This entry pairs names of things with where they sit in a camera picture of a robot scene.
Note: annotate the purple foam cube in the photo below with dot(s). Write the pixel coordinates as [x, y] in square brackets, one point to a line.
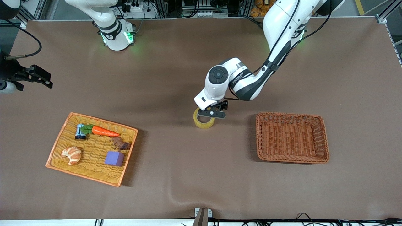
[114, 158]

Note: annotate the small dark labelled can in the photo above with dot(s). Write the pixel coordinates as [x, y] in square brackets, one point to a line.
[80, 133]

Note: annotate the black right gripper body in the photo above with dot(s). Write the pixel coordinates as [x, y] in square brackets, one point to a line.
[12, 69]

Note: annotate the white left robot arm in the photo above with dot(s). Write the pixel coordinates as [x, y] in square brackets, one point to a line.
[282, 18]

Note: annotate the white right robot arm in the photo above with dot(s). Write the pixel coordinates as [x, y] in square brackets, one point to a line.
[110, 18]

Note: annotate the brown table cover mat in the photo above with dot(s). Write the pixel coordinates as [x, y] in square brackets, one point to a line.
[201, 175]

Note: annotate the orange toy carrot green leaves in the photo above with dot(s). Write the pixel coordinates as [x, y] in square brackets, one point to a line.
[102, 131]

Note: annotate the brown wicker basket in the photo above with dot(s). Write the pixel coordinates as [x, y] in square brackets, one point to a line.
[292, 138]

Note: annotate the clear yellowish tape roll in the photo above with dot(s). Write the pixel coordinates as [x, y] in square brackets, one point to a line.
[204, 124]

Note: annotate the orange toy pile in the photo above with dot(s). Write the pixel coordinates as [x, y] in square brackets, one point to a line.
[262, 8]

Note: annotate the brown toy lion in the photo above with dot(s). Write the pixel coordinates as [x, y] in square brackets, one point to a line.
[121, 143]

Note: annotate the white power strip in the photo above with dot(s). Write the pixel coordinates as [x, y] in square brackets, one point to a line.
[143, 8]
[198, 13]

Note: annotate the yellow wicker basket orange rim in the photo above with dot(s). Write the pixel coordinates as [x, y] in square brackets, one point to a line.
[91, 155]

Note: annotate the toy croissant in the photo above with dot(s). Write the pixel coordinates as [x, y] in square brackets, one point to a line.
[72, 154]

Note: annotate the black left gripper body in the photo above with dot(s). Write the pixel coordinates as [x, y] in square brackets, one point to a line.
[223, 105]

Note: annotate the aluminium frame profile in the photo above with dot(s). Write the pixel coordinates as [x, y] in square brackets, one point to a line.
[388, 12]
[31, 11]

